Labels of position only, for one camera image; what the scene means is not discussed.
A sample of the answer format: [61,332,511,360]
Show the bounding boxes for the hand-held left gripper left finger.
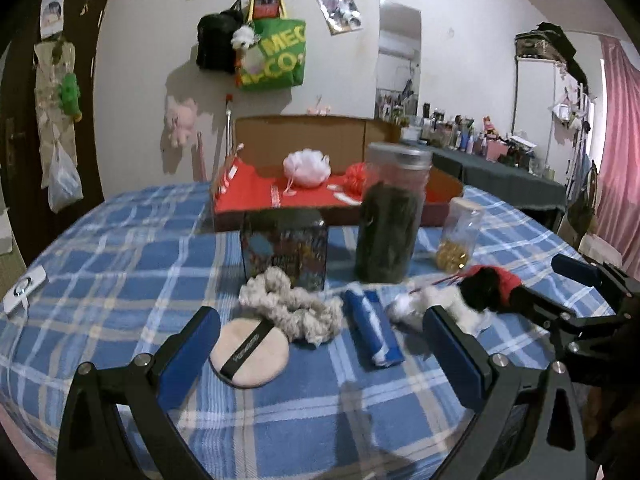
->
[57,305,223,480]

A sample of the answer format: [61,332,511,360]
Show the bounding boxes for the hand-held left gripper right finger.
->
[422,305,586,480]

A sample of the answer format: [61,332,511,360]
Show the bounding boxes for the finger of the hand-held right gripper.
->
[507,284,615,346]
[550,254,633,306]

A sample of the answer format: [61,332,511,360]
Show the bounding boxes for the black white plush cat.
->
[387,264,523,337]

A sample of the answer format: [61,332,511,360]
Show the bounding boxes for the pink powder puff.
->
[208,317,290,390]

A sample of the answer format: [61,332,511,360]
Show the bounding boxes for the blue white cloth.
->
[342,285,405,369]

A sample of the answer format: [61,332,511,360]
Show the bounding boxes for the beige knit scrunchie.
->
[238,266,346,347]

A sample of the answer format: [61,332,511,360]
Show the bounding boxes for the cardboard box with red lining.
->
[210,115,466,233]

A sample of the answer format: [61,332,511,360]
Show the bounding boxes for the small jar yellow contents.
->
[434,197,486,275]

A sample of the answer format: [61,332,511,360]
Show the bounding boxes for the blue plaid tablecloth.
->
[0,180,616,480]

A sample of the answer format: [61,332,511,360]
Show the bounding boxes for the dark green covered table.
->
[410,141,568,231]

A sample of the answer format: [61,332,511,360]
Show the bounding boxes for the pink curtain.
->
[592,35,640,271]

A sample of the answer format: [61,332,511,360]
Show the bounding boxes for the tall glass jar dark contents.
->
[353,142,433,284]

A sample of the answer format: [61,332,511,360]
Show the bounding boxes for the printed tin box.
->
[240,209,329,292]

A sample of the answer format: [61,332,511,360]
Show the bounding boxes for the white wardrobe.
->
[512,55,591,181]

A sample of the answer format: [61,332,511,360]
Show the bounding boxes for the row of cosmetic bottles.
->
[400,102,558,181]

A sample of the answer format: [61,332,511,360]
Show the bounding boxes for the red bath pouf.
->
[345,161,372,197]

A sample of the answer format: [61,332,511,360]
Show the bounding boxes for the white plastic bag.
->
[47,141,84,213]

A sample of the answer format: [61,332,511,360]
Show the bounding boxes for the storage bags atop wardrobe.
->
[515,21,588,83]

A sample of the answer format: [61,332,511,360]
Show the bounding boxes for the metal stick with red tip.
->
[225,93,236,158]

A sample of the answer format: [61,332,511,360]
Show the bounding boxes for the pink plush pig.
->
[165,97,198,149]

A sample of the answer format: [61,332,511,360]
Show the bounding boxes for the dark brown door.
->
[0,0,120,266]

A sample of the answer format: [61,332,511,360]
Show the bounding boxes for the beige hanging organizer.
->
[33,40,77,188]

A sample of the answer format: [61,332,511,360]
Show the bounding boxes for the green plush toy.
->
[57,73,83,122]

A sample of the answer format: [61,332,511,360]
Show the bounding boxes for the green tote bag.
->
[235,0,307,92]

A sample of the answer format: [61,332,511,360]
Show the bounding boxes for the black bag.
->
[195,0,251,75]

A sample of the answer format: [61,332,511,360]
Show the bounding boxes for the white plush dog charm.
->
[231,24,257,51]

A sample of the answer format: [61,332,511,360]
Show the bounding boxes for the red framed picture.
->
[252,0,282,21]

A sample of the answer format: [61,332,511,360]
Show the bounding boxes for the picture on door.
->
[39,0,66,39]

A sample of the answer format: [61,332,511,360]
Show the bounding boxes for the white ring holder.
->
[2,267,47,314]

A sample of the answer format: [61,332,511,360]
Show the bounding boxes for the wall mirror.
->
[375,0,422,122]

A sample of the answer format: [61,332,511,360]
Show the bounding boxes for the photo wall poster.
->
[316,0,363,36]

